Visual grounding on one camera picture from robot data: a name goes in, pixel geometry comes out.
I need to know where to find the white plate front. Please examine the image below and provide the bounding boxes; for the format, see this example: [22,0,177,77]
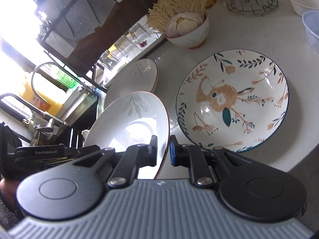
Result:
[84,91,170,179]

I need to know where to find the white plate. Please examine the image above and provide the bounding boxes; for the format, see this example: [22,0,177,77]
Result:
[104,58,159,109]
[84,91,170,179]

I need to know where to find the person's left hand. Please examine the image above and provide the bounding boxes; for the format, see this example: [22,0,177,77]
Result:
[1,179,23,218]

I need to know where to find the tall steel faucet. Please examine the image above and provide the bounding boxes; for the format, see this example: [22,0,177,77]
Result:
[1,93,69,131]

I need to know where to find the black roll-up sink rack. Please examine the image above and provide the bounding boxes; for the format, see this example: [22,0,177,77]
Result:
[66,128,84,148]

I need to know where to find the floral patterned plate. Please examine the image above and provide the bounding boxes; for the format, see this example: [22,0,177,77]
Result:
[176,50,289,153]

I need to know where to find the yellow detergent bottle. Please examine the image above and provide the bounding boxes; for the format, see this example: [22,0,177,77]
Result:
[19,73,66,116]

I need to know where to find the curved steel faucet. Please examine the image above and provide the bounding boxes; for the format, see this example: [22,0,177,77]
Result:
[31,61,101,103]

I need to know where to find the green detergent bottle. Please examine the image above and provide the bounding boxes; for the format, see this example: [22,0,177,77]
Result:
[56,69,77,89]

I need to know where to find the white plate rear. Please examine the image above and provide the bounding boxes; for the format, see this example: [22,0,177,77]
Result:
[104,58,159,109]

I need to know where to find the left upturned glass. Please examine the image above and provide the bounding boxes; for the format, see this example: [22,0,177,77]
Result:
[99,50,127,70]

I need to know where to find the upturned glass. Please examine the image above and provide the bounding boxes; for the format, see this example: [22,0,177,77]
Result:
[99,50,127,70]
[129,23,160,49]
[114,35,141,59]

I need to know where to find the middle upturned glass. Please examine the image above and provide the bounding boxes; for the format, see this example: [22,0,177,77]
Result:
[114,35,141,59]

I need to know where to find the white cutlery holder left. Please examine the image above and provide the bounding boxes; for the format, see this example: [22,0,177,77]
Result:
[45,31,77,58]

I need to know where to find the bowl with garlic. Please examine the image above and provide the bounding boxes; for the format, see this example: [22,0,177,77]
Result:
[164,11,210,49]

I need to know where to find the right upturned glass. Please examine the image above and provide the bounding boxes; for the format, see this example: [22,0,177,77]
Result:
[129,23,160,49]

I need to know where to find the bundle of dry noodles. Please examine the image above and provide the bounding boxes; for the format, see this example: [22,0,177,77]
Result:
[147,0,210,33]

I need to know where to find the textured glass cutting board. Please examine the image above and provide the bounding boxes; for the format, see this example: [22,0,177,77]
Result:
[37,0,116,44]

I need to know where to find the black dish rack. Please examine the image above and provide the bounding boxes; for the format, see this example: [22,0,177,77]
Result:
[39,0,158,77]

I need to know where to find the light blue bowl left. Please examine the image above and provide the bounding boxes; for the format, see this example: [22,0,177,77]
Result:
[302,10,319,54]

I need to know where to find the white small bowl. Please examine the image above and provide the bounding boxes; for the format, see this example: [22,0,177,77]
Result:
[290,0,319,17]

